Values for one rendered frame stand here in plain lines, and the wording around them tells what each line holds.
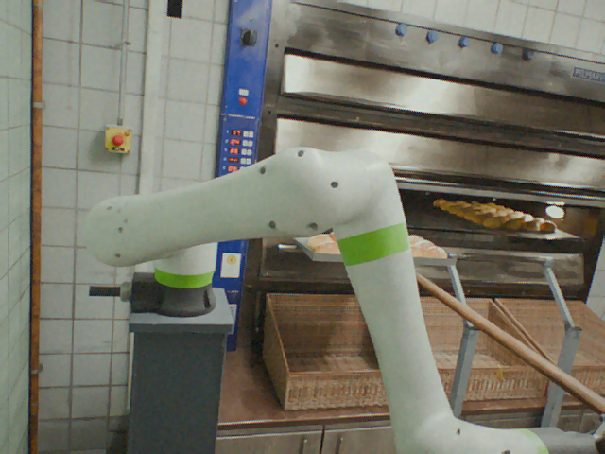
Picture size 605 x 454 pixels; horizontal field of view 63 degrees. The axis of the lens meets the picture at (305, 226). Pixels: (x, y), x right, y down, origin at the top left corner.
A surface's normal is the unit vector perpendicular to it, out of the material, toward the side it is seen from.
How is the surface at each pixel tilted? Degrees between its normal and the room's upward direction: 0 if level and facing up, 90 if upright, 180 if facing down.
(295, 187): 76
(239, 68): 90
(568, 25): 90
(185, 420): 90
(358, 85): 70
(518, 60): 90
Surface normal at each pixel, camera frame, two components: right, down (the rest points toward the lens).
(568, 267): 0.30, -0.11
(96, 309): 0.27, 0.25
